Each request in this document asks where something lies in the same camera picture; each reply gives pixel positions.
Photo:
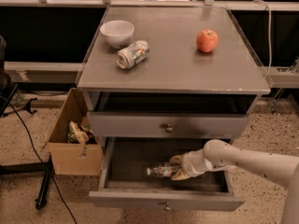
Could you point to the metal drawer knob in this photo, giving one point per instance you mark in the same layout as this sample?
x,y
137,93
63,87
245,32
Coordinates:
x,y
167,127
165,206

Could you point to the grey open middle drawer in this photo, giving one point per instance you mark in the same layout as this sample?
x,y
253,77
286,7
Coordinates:
x,y
124,183

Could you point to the white ceramic bowl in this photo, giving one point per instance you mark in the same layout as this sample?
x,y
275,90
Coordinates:
x,y
117,34

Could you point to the metal middle drawer knob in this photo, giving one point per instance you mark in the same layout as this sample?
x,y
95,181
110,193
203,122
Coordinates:
x,y
165,206

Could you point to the black floor stand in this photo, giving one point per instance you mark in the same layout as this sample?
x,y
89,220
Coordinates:
x,y
46,168

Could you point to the red apple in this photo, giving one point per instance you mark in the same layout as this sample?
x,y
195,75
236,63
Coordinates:
x,y
207,40

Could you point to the metal top drawer knob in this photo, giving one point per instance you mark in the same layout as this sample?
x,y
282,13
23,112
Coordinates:
x,y
167,127

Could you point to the grey wooden drawer cabinet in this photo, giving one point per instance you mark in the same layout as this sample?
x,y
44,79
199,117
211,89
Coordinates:
x,y
176,77

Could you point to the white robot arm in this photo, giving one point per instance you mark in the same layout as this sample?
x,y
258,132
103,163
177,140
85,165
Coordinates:
x,y
217,155

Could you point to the crumpled snack wrappers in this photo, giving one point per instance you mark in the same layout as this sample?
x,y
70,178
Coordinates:
x,y
81,134

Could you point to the brown cardboard box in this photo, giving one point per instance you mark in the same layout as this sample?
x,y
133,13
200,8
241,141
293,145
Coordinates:
x,y
69,157

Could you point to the grey closed top drawer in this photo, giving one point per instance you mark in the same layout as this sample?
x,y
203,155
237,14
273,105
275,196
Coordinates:
x,y
117,124

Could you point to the clear plastic water bottle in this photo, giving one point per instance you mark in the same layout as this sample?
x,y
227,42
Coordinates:
x,y
162,170

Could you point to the crushed silver soda can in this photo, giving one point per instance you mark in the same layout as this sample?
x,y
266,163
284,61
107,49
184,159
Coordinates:
x,y
135,53

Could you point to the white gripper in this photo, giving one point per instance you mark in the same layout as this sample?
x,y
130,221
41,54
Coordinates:
x,y
187,164

